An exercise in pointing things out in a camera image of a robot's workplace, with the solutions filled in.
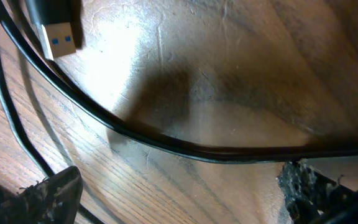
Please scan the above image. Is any black USB cable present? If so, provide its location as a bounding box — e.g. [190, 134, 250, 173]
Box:
[0, 0, 358, 224]

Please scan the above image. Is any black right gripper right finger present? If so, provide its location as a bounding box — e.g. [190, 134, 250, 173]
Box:
[278, 162, 358, 223]

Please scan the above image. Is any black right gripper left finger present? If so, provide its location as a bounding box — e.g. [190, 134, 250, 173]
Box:
[0, 166, 83, 223]

